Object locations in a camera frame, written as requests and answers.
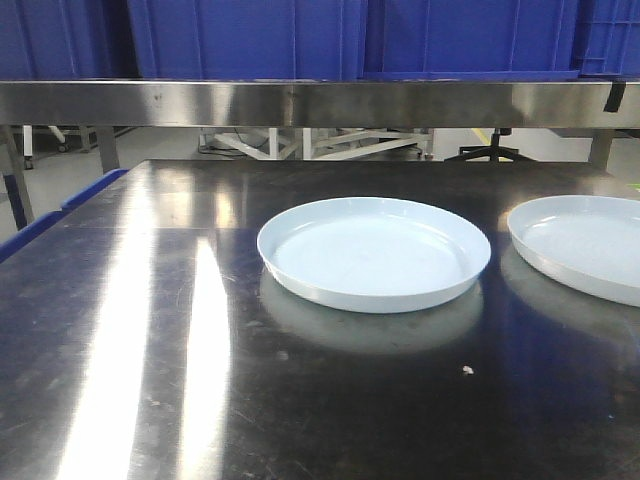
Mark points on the blue plastic crate right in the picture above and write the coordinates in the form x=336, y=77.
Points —
x=501, y=40

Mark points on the steel shelf leg left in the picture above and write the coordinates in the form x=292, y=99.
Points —
x=12, y=172

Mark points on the black office chair base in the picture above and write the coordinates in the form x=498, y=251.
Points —
x=493, y=151

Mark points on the white metal frame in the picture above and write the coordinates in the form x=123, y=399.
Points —
x=324, y=144

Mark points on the blue plastic crate left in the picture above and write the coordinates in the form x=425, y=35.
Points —
x=194, y=40

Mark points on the black tape strip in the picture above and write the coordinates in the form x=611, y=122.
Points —
x=615, y=96

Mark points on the stainless steel shelf rail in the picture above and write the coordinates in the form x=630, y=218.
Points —
x=303, y=104

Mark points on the light blue plate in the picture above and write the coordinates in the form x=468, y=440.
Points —
x=589, y=243
x=372, y=254

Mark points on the blue plastic crate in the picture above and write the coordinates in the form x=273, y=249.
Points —
x=501, y=40
x=194, y=40

